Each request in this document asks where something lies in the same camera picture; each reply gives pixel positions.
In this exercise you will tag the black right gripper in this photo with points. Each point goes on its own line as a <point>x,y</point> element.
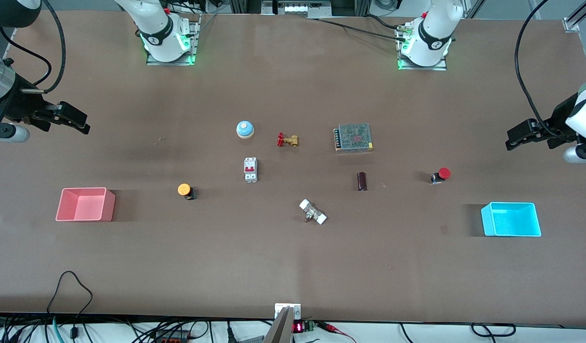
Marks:
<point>20,105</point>

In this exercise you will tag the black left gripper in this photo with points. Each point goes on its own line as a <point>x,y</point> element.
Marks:
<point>557,120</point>

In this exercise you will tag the yellow push button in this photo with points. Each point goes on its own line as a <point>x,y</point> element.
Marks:
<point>185,190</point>

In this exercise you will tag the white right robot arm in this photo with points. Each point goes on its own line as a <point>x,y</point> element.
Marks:
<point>158,28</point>

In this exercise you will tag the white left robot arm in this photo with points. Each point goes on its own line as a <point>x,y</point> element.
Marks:
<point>432,35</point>

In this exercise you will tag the pink plastic box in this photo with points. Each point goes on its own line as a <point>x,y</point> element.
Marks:
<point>85,205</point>

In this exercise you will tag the blue plastic box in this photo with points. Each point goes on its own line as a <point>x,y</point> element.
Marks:
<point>511,220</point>

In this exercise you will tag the red push button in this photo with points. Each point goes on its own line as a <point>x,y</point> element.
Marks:
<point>441,175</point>

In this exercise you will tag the blue white dome bell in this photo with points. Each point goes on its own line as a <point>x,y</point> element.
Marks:
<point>245,129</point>

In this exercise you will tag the dark brown capacitor cylinder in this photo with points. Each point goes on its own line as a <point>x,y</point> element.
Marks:
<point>362,181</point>

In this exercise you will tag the metal mesh power supply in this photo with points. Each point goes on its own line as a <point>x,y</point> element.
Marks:
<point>354,137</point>

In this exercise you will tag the white red circuit breaker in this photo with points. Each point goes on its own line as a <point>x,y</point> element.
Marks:
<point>250,169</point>

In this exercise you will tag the metal valve white ends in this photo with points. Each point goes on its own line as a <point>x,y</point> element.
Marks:
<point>313,212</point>

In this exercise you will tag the red digit display module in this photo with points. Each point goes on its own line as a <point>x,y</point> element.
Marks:
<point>300,327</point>

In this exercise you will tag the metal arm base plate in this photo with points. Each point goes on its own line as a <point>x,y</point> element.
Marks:
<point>440,66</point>
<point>194,45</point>

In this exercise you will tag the aluminium frame profile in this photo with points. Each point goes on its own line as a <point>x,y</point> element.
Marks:
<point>578,16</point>

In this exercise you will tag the white mounting bracket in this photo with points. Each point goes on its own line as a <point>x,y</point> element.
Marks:
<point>279,308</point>

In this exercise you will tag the grey metal camera bar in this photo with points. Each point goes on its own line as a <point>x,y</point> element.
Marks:
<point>279,328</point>

